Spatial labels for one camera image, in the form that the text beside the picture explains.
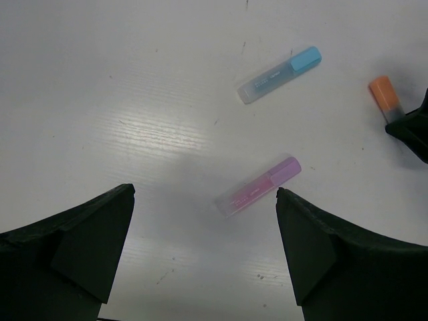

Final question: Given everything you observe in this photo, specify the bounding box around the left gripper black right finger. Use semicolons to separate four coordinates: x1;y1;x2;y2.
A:
276;188;427;320

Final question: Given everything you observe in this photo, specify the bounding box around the blue capped clear tube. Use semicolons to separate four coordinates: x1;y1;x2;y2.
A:
237;46;322;104

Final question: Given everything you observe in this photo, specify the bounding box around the orange capped clear tube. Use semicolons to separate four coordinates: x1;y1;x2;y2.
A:
368;76;405;124

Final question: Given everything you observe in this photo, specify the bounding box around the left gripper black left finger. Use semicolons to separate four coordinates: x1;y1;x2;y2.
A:
1;184;135;320

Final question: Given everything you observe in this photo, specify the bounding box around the pink clear tube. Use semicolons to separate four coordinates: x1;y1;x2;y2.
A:
214;155;302;217

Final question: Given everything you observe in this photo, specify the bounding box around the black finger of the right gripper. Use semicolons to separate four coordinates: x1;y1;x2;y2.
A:
385;92;427;164

